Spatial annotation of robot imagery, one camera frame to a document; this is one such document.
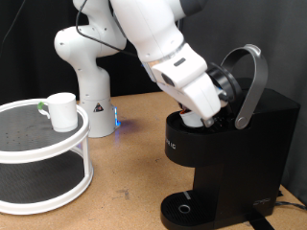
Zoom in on black tape strip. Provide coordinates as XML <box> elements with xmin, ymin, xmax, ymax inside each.
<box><xmin>245</xmin><ymin>209</ymin><xmax>276</xmax><ymax>230</ymax></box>

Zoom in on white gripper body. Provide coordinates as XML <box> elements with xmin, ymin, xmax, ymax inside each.
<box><xmin>150</xmin><ymin>42</ymin><xmax>224</xmax><ymax>121</ymax></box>

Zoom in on grey braided power cable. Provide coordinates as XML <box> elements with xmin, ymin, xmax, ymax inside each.
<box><xmin>276</xmin><ymin>200</ymin><xmax>307</xmax><ymax>212</ymax></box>

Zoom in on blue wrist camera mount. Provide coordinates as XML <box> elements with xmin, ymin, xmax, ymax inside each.
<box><xmin>214</xmin><ymin>83</ymin><xmax>230</xmax><ymax>108</ymax></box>

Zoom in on white coffee pod red lid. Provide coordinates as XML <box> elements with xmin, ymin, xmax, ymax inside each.
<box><xmin>178</xmin><ymin>108</ymin><xmax>205</xmax><ymax>128</ymax></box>

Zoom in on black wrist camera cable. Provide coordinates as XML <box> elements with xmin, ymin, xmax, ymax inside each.
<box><xmin>75</xmin><ymin>0</ymin><xmax>139</xmax><ymax>58</ymax></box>

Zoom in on white mug green-tipped handle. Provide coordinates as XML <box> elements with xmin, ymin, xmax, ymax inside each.
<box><xmin>37</xmin><ymin>92</ymin><xmax>79</xmax><ymax>133</ymax></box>

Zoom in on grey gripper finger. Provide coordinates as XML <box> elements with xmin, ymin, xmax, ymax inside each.
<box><xmin>201</xmin><ymin>116</ymin><xmax>216</xmax><ymax>128</ymax></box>

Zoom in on black curtain backdrop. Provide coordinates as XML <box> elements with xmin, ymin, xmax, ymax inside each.
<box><xmin>0</xmin><ymin>0</ymin><xmax>183</xmax><ymax>106</ymax></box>

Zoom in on grey fabric partition panel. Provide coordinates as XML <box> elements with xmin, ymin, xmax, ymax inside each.
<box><xmin>174</xmin><ymin>0</ymin><xmax>307</xmax><ymax>205</ymax></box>

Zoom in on black Keurig machine body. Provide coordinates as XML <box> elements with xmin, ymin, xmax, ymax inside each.
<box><xmin>159</xmin><ymin>87</ymin><xmax>301</xmax><ymax>230</ymax></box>

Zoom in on white two-tier turntable shelf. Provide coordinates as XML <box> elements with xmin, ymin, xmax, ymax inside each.
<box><xmin>0</xmin><ymin>98</ymin><xmax>94</xmax><ymax>216</ymax></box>

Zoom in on black slotted drip tray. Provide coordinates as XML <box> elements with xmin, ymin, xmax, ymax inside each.
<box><xmin>160</xmin><ymin>190</ymin><xmax>222</xmax><ymax>230</ymax></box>

